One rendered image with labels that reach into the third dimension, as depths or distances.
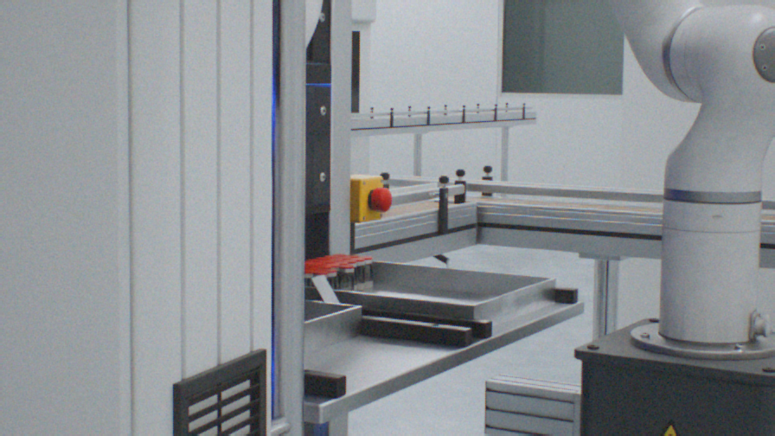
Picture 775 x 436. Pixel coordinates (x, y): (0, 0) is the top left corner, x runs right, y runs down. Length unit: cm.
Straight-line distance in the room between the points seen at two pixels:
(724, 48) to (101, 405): 97
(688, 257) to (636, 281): 163
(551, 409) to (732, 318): 115
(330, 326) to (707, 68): 54
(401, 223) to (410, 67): 852
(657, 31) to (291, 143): 79
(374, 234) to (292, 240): 137
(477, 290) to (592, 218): 78
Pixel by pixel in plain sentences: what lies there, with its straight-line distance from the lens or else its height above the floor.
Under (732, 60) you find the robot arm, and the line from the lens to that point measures 156.
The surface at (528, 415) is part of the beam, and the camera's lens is 278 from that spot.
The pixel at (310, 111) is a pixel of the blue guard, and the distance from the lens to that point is 194.
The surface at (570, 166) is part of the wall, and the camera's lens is 1032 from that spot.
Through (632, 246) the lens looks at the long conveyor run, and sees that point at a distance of 260.
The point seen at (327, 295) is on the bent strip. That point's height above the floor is 92.
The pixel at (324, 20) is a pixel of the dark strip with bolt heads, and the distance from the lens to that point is 198.
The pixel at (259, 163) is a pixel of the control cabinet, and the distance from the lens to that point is 89.
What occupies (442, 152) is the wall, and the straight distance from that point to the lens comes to 1079.
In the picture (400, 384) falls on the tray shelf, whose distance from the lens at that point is 140.
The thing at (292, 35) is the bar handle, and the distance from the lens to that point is 96.
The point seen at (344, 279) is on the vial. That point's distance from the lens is 182.
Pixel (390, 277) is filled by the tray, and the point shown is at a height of 89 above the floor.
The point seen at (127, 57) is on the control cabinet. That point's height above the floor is 120.
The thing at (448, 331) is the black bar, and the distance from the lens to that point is 153.
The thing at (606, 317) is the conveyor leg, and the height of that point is 71.
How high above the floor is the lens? 120
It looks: 6 degrees down
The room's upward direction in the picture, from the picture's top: 1 degrees clockwise
